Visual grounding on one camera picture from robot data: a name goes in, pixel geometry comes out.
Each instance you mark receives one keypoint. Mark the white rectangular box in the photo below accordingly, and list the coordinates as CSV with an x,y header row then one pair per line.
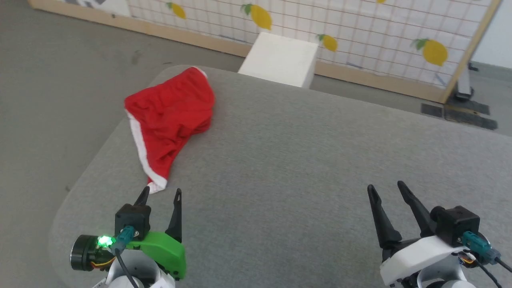
x,y
280,60

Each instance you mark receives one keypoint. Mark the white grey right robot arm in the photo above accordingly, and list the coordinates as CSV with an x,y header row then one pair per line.
x,y
444,278

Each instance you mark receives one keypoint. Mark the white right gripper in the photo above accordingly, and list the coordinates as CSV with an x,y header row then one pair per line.
x,y
416,258

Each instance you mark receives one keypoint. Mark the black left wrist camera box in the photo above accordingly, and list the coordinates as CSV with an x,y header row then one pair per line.
x,y
132,222

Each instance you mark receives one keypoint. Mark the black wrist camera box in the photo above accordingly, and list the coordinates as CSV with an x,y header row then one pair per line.
x,y
132,222
458,224

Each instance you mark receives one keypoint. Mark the red basketball shorts white trim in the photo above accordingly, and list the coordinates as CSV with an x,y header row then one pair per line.
x,y
172,108

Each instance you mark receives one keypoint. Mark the lemon print partition wooden frame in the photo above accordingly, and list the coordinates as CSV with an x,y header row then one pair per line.
x,y
360,28

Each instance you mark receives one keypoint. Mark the grey fabric sofa cushion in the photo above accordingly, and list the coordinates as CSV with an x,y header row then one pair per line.
x,y
288,160

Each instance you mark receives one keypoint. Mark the grey metal partition stand foot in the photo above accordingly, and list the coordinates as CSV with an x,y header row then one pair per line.
x,y
464,86

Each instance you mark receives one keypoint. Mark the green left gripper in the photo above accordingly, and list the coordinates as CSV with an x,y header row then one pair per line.
x,y
168,252

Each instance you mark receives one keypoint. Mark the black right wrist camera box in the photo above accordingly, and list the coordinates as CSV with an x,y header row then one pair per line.
x,y
458,224

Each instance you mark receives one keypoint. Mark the large black floor mat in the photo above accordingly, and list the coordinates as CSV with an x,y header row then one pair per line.
x,y
472,118

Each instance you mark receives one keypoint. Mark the small black floor mat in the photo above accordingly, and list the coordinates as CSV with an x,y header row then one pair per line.
x,y
432,110

